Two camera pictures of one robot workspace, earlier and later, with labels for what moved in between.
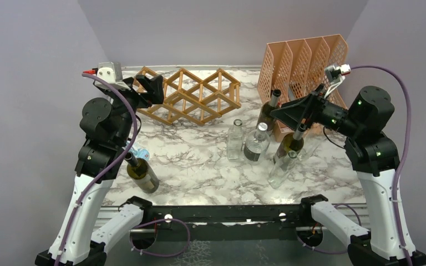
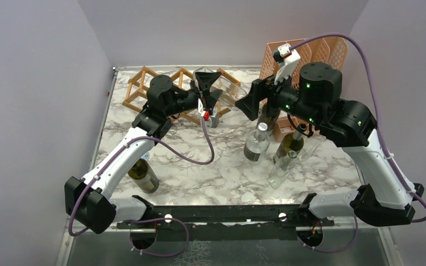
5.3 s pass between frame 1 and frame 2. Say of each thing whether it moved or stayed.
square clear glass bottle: moved
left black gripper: moved
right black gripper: moved
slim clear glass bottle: stayed
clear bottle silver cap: stayed
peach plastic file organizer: stayed
